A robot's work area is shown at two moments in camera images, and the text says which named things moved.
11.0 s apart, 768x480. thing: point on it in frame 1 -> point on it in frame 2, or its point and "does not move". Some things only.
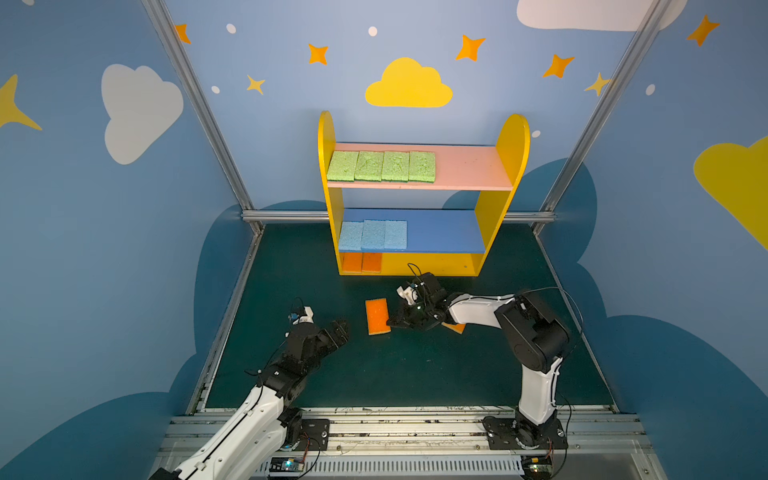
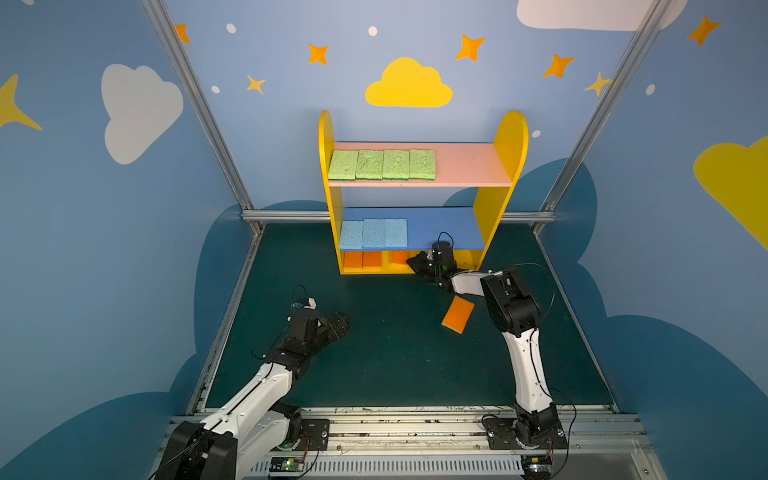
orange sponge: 371,262 does not move
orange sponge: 377,315 -> 400,257
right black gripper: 417,309 -> 424,264
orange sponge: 352,262 does not move
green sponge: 421,167 does not move
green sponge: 369,166 does not move
